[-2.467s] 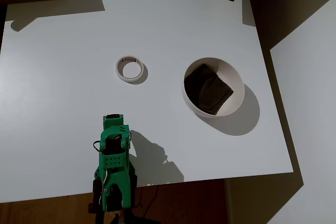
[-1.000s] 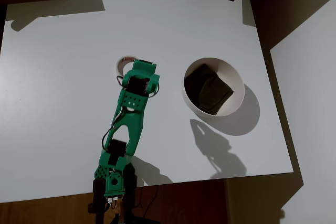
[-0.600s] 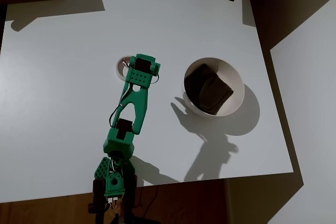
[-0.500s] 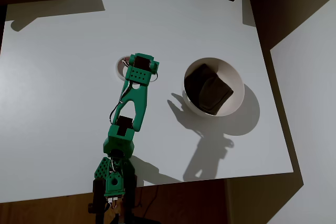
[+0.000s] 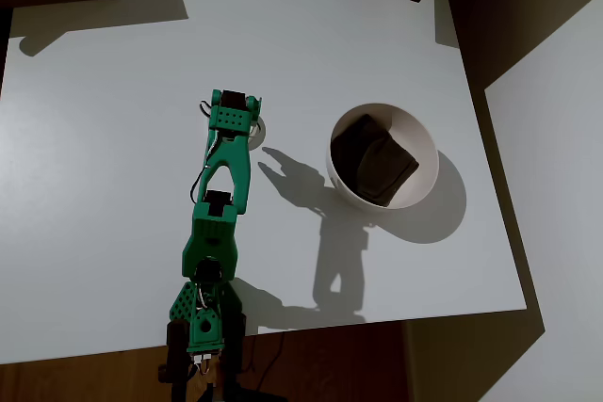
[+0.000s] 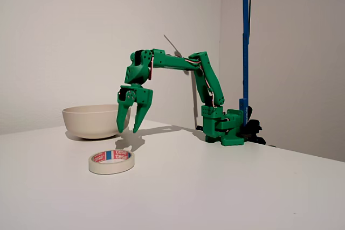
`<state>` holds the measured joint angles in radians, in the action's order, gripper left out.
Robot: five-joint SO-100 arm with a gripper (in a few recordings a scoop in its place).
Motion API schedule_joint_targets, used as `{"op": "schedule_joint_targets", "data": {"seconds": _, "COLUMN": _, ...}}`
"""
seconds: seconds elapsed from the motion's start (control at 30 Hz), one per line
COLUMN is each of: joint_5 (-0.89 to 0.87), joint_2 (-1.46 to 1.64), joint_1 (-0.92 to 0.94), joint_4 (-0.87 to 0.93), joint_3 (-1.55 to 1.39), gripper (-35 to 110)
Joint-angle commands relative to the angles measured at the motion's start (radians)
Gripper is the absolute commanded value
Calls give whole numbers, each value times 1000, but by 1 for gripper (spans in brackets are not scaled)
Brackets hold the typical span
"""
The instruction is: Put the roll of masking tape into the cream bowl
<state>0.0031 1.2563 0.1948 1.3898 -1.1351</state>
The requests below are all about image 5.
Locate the dark folded cloth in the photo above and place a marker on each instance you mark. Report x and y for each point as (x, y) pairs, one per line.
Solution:
(377, 162)

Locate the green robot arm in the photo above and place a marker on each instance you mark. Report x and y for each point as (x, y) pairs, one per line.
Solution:
(221, 232)

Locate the cream masking tape roll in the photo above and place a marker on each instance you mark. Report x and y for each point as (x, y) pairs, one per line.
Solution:
(261, 133)

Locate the white round bowl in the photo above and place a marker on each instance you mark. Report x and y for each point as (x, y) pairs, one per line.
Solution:
(415, 138)

